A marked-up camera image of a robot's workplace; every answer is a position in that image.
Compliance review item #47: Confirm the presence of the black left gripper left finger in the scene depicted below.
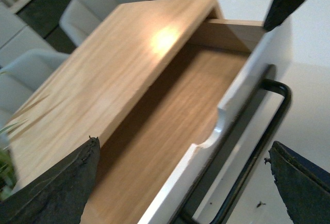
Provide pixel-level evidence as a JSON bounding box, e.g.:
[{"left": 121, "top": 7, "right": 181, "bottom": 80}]
[{"left": 1, "top": 137, "right": 100, "bottom": 223}]

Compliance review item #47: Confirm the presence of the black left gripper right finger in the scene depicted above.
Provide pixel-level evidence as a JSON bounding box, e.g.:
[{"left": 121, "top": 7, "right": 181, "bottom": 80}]
[{"left": 269, "top": 141, "right": 329, "bottom": 223}]

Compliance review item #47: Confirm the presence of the white drawer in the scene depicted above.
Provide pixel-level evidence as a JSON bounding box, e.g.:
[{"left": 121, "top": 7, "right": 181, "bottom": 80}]
[{"left": 81, "top": 19, "right": 274, "bottom": 223}]

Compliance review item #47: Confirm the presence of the black drawer handle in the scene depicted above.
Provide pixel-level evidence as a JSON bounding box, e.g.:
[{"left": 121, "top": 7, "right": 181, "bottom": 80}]
[{"left": 170, "top": 78, "right": 291, "bottom": 223}]

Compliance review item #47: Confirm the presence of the wooden drawer cabinet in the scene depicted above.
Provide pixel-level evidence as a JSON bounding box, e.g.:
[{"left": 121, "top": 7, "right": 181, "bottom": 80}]
[{"left": 8, "top": 0, "right": 221, "bottom": 187}]

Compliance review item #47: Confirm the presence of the beige armchair far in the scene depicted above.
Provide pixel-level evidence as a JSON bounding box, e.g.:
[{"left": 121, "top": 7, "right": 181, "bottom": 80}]
[{"left": 1, "top": 49, "right": 69, "bottom": 127}]

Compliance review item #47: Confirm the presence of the beige armchair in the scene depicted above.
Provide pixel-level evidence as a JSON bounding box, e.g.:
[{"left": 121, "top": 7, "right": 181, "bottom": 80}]
[
  {"left": 1, "top": 49, "right": 69, "bottom": 127},
  {"left": 59, "top": 0, "right": 147, "bottom": 47}
]

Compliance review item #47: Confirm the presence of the beige armchair near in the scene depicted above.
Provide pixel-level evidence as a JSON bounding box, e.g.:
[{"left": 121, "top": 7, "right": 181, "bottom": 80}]
[{"left": 59, "top": 0, "right": 147, "bottom": 47}]

